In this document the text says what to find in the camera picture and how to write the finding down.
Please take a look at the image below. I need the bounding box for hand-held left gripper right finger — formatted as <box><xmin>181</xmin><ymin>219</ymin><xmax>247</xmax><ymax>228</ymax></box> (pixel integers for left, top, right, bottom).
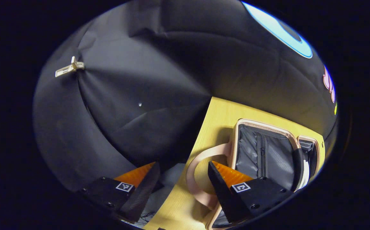
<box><xmin>207</xmin><ymin>161</ymin><xmax>294</xmax><ymax>224</ymax></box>

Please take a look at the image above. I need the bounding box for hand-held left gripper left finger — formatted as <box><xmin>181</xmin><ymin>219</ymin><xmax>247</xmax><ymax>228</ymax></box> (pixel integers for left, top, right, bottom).
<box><xmin>78</xmin><ymin>161</ymin><xmax>161</xmax><ymax>224</ymax></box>

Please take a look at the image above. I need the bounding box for pink suitcase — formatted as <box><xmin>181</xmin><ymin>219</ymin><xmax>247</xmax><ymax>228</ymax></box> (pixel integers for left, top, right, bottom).
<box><xmin>186</xmin><ymin>119</ymin><xmax>325</xmax><ymax>230</ymax></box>

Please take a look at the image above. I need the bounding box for black backdrop cloth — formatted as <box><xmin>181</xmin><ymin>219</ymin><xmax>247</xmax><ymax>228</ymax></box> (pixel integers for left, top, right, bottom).
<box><xmin>33</xmin><ymin>0</ymin><xmax>338</xmax><ymax>192</ymax></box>

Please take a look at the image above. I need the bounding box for pale clothes peg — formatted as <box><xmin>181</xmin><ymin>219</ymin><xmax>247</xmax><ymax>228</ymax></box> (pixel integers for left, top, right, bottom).
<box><xmin>55</xmin><ymin>56</ymin><xmax>85</xmax><ymax>78</ymax></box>

